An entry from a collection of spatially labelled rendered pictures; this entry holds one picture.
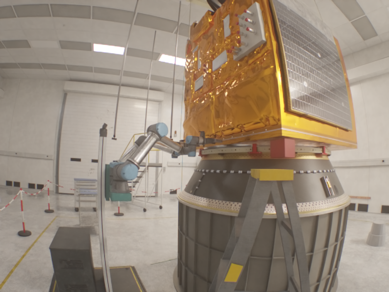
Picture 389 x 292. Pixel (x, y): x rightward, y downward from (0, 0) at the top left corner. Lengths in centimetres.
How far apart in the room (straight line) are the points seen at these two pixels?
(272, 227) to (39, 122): 974
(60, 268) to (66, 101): 866
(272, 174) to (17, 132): 1026
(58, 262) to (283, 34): 265
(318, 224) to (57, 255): 211
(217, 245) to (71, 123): 860
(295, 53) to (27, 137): 1003
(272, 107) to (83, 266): 191
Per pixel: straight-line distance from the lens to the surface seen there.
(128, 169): 138
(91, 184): 620
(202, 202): 183
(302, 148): 191
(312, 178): 189
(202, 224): 188
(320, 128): 194
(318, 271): 211
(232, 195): 172
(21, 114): 1055
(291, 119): 156
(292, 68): 171
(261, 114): 156
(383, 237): 444
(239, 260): 94
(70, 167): 941
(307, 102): 174
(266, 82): 159
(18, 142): 1038
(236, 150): 185
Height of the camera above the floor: 153
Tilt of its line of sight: 6 degrees up
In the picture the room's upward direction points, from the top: 1 degrees clockwise
